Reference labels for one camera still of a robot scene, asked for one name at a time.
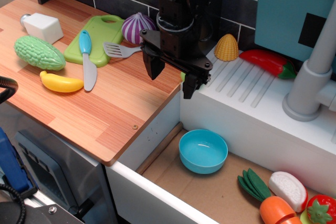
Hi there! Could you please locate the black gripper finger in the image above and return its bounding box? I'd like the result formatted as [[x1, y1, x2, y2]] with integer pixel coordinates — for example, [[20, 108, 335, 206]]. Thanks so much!
[[143, 49, 165, 80], [182, 72, 209, 99]]

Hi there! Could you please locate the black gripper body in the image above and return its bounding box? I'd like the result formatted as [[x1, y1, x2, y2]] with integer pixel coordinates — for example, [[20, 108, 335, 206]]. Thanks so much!
[[140, 18, 213, 76]]

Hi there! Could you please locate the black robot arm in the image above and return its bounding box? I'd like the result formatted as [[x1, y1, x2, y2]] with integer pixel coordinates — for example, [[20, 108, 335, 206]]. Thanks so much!
[[140, 0, 213, 99]]

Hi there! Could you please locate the blue plastic bowl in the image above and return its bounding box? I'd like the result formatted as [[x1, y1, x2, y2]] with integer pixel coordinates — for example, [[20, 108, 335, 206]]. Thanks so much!
[[179, 129, 228, 175]]

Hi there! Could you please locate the purple striped toy onion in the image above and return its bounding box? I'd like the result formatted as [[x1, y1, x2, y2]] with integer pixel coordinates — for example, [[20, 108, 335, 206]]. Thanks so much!
[[122, 13, 156, 44]]

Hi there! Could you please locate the yellow toy corn piece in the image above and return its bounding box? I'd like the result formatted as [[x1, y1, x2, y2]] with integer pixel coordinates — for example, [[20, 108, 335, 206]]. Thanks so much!
[[214, 34, 239, 61]]

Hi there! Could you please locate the grey toy spatula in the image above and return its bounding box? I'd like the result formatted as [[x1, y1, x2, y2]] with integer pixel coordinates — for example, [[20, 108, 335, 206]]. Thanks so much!
[[103, 42, 142, 59]]

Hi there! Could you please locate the green cutting board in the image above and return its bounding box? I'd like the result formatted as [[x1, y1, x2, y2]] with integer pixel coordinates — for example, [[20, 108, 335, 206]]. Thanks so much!
[[64, 15, 124, 68]]

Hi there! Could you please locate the red toy chili pepper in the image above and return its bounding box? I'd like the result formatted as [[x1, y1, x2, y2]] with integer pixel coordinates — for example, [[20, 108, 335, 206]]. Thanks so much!
[[239, 49, 297, 79]]

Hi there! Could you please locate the yellow toy banana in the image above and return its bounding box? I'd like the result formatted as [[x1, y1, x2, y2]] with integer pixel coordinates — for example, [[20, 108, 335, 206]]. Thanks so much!
[[39, 70, 84, 93]]

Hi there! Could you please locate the teal storage box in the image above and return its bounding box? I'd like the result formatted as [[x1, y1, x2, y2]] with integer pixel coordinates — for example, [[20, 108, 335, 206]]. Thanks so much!
[[255, 0, 334, 61]]

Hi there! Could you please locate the white salt shaker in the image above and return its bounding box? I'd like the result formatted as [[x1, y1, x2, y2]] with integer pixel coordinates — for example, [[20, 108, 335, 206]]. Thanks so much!
[[20, 13, 64, 44]]

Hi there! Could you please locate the grey toy faucet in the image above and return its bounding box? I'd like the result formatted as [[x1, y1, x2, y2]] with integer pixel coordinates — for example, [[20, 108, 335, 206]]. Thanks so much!
[[282, 3, 335, 122]]

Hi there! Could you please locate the green bitter melon toy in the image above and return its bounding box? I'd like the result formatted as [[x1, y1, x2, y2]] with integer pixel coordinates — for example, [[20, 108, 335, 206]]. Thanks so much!
[[14, 35, 66, 71]]

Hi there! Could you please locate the white red toy slice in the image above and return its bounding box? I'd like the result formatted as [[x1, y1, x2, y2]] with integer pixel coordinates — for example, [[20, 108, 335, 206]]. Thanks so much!
[[268, 171, 308, 213]]

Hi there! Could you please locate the orange toy carrot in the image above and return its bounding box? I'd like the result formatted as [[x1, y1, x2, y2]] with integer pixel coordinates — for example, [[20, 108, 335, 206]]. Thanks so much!
[[237, 168, 302, 224]]

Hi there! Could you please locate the blue clamp device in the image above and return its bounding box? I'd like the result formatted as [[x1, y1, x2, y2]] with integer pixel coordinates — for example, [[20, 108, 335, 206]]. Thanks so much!
[[1, 129, 38, 199]]

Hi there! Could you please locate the red toy strawberry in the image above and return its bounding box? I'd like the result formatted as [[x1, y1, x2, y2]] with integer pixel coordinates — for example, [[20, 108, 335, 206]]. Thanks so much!
[[306, 195, 335, 224]]

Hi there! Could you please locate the blue handled toy knife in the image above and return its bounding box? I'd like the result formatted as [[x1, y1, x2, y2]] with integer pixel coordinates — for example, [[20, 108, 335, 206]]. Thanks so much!
[[79, 30, 98, 92]]

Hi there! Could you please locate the black cable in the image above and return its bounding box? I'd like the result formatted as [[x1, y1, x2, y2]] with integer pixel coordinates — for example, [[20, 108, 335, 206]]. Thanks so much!
[[0, 76, 26, 224]]

